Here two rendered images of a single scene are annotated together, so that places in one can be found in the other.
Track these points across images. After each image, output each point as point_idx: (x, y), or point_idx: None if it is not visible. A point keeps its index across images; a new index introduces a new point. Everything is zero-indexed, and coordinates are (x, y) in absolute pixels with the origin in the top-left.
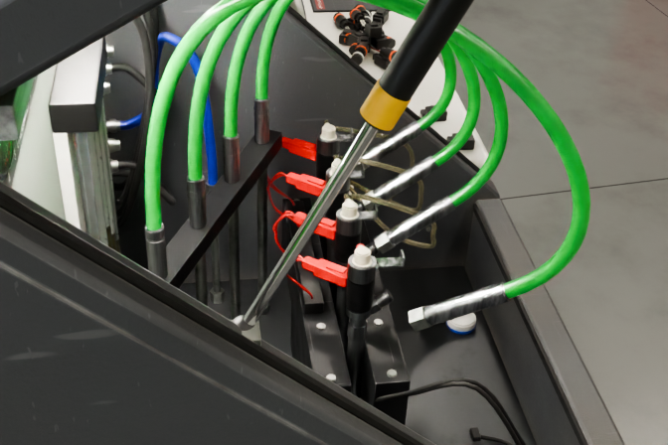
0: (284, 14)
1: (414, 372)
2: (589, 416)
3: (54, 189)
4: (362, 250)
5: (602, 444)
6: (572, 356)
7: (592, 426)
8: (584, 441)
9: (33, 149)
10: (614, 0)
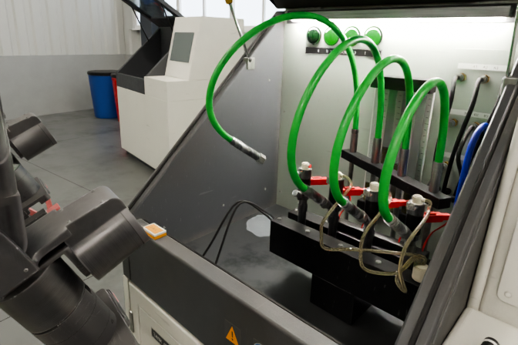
0: (484, 135)
1: (308, 322)
2: (191, 256)
3: (364, 98)
4: (305, 162)
5: (180, 249)
6: (216, 278)
7: (188, 252)
8: (189, 247)
9: (347, 67)
10: None
